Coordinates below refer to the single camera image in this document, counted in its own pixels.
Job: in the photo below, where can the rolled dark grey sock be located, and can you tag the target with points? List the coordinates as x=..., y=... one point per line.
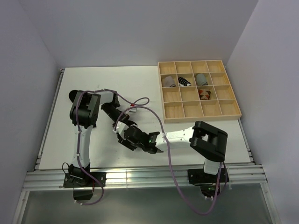
x=201, y=79

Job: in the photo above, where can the rolled light grey sock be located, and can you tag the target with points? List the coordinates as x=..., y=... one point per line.
x=168, y=81

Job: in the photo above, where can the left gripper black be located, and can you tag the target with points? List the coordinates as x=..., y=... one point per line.
x=124, y=118

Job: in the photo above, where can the black sock white stripes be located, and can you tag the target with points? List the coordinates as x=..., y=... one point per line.
x=88, y=108

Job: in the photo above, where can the rolled black white sock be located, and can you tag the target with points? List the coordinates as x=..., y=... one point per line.
x=183, y=81

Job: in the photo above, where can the beige orange argyle sock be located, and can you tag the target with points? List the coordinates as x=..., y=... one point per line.
x=204, y=94

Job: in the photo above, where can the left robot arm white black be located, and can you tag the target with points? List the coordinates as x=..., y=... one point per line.
x=81, y=155

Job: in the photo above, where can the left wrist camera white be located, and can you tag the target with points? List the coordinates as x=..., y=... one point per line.
x=132, y=108

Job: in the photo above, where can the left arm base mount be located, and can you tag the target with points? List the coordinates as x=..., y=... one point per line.
x=82, y=182

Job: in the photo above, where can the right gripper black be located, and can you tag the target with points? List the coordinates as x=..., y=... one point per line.
x=125, y=142

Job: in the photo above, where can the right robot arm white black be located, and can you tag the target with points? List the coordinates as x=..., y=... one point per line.
x=207, y=140

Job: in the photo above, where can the wooden compartment tray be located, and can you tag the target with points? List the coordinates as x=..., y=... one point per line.
x=196, y=90

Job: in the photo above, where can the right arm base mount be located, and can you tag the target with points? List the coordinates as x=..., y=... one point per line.
x=207, y=182

